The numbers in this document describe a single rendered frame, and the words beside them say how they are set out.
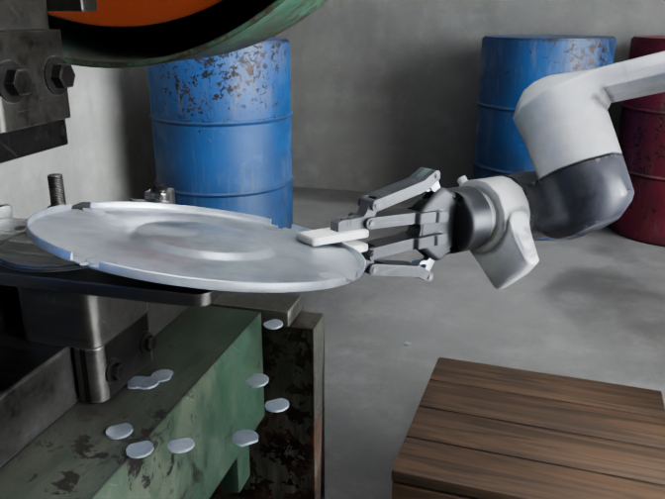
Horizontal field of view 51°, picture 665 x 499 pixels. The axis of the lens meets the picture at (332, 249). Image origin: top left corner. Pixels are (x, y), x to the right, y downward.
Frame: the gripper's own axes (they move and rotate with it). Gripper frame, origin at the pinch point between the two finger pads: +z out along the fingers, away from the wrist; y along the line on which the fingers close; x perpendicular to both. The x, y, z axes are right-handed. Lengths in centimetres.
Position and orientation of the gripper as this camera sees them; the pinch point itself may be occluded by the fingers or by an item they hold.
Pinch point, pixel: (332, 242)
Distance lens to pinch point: 70.2
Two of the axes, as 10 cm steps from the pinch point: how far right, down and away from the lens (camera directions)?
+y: 0.3, -9.6, -2.8
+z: -8.0, 1.5, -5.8
